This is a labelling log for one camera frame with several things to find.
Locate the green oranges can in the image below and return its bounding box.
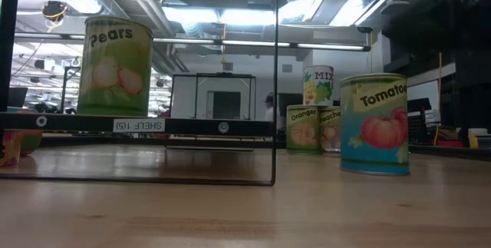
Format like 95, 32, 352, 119
285, 104, 322, 155

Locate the white mixed fruit can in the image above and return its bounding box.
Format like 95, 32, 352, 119
302, 64, 334, 107

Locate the peaches can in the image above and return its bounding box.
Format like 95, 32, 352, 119
318, 105, 342, 154

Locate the blue tomatoes can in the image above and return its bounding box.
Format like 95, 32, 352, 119
339, 72, 411, 177

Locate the grey can top back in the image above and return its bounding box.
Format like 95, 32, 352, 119
18, 107, 44, 156

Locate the black-framed wooden shelf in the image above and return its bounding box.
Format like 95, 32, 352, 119
0, 0, 278, 187

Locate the person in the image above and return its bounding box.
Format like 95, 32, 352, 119
263, 94, 278, 122

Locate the black monitor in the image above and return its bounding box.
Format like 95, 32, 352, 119
7, 86, 28, 113
276, 92, 305, 107

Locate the long ceiling light bar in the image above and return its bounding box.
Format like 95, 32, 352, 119
153, 38, 372, 52

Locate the green pears can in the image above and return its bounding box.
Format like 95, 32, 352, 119
76, 15, 154, 117

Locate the black grid rack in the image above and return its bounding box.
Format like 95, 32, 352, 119
406, 98, 433, 146

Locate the black metal stand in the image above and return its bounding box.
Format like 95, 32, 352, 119
60, 66, 82, 113

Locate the red flat box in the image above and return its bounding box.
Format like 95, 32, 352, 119
437, 138, 466, 148

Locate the white and yellow container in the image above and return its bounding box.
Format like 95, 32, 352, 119
466, 127, 489, 150

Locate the orange colourful can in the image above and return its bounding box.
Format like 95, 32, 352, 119
0, 128, 24, 167

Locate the black ceiling cable reel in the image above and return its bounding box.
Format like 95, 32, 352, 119
41, 0, 70, 22

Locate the black aluminium rig frame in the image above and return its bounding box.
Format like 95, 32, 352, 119
0, 0, 491, 161

